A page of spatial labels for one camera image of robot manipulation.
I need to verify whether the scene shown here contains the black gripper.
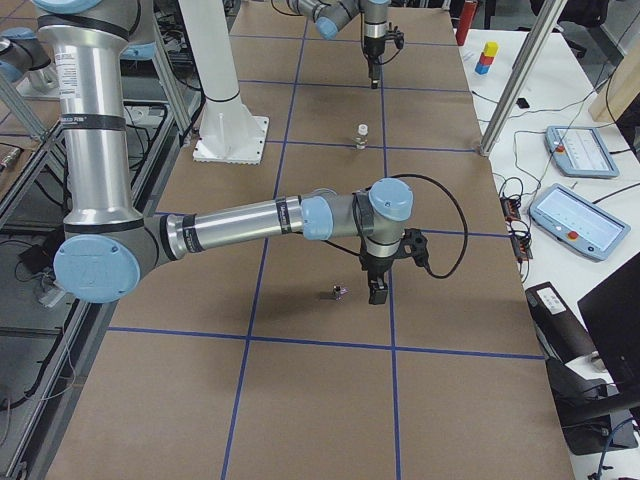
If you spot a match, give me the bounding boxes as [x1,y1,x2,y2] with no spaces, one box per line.
[362,36,386,89]
[359,252,398,305]

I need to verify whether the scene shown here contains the white PPR pipe fitting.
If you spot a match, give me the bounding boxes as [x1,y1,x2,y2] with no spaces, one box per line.
[354,124,369,150]

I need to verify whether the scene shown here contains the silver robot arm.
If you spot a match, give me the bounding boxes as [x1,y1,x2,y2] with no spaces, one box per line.
[31,1,413,305]
[286,0,390,89]

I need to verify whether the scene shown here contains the red cylinder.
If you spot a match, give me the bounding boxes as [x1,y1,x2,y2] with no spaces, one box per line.
[455,0,478,46]

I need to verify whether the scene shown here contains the stacked colour blocks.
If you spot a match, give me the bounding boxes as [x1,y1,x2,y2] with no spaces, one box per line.
[474,41,499,75]

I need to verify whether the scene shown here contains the orange circuit board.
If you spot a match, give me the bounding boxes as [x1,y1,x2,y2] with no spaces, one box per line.
[500,196,533,263]

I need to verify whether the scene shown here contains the black box with label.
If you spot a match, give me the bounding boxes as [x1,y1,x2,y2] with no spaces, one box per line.
[525,282,596,363]

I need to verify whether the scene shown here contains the near teach pendant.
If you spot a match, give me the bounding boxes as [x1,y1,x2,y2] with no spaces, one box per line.
[529,183,631,261]

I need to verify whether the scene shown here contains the teach pendant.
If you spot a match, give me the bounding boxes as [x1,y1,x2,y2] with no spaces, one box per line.
[545,126,620,179]
[529,183,631,261]

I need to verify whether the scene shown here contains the far teach pendant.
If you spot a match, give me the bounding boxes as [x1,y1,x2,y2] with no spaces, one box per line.
[545,126,620,179]

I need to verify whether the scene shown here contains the black monitor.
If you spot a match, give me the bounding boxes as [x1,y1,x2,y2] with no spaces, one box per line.
[578,254,639,387]

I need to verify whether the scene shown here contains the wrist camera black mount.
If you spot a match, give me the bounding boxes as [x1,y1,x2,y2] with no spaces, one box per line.
[385,22,404,51]
[396,228,429,268]

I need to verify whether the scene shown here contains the white pedestal column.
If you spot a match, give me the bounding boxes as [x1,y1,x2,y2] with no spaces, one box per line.
[179,0,269,164]

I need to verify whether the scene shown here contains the aluminium frame post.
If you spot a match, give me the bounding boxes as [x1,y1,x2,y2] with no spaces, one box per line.
[478,0,567,157]

